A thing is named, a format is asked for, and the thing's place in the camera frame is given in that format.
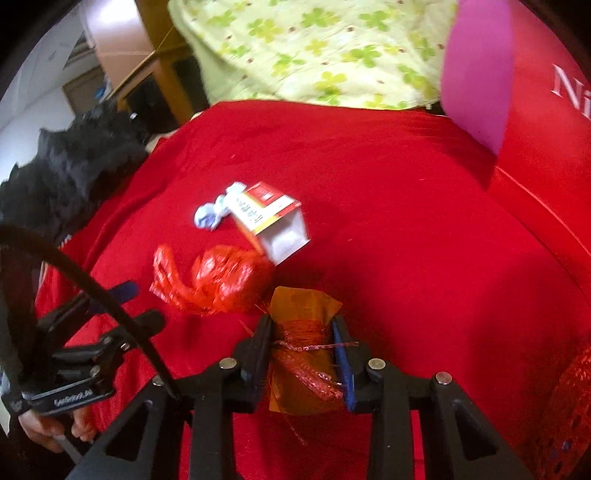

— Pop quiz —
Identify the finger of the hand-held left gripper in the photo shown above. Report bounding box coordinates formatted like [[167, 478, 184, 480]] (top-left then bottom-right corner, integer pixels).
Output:
[[67, 281, 140, 325], [97, 310, 166, 352]]

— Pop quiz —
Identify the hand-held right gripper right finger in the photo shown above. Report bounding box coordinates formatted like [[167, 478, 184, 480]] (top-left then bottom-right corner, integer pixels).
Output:
[[330, 314, 536, 480]]

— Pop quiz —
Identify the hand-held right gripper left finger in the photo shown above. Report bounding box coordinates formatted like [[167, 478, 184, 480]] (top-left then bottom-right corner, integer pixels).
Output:
[[69, 314, 278, 480]]

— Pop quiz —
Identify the orange plastic wrapper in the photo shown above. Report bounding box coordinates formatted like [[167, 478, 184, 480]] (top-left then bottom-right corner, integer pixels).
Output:
[[240, 286, 345, 417]]

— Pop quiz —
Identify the red plastic bag wad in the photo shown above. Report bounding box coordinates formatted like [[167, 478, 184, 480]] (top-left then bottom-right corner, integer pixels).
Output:
[[149, 244, 276, 318]]

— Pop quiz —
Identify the white blue tissue wad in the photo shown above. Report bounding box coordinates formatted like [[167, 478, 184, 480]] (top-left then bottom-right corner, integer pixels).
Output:
[[194, 182, 245, 232]]

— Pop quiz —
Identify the red white cigarette box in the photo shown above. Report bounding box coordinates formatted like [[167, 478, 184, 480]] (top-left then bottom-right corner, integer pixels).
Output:
[[229, 181, 310, 267]]

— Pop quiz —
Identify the red plastic basket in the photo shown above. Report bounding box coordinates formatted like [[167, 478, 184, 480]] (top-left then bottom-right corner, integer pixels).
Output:
[[526, 344, 591, 480]]

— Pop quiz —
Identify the person's left hand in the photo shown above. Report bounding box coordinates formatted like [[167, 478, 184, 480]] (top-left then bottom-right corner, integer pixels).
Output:
[[21, 405, 99, 454]]

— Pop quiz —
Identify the black padded jacket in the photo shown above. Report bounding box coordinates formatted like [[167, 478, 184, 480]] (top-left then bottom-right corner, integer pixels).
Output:
[[0, 99, 149, 245]]

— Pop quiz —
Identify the red blanket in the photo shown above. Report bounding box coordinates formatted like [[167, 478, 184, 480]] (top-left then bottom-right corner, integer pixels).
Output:
[[34, 99, 591, 480]]

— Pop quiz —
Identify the wooden glass partition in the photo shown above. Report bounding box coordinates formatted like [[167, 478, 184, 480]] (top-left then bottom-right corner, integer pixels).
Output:
[[115, 28, 209, 136]]

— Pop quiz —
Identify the brown wooden door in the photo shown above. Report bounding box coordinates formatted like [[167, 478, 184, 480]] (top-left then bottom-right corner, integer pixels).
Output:
[[64, 66, 112, 114]]

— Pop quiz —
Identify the brown wooden column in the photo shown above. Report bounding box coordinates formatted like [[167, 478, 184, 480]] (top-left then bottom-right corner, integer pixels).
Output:
[[88, 0, 155, 93]]

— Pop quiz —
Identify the red paper gift bag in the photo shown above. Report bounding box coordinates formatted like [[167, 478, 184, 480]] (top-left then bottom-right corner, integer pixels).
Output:
[[487, 0, 591, 259]]

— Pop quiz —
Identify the green clover print quilt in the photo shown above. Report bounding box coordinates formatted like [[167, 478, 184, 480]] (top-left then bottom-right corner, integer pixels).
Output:
[[167, 0, 459, 110]]

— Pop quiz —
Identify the pink bag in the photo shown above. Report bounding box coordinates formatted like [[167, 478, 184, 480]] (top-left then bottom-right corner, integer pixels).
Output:
[[440, 0, 516, 156]]

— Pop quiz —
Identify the black cable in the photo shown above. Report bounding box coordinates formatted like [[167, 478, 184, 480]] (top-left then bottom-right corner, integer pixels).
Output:
[[0, 224, 182, 398]]

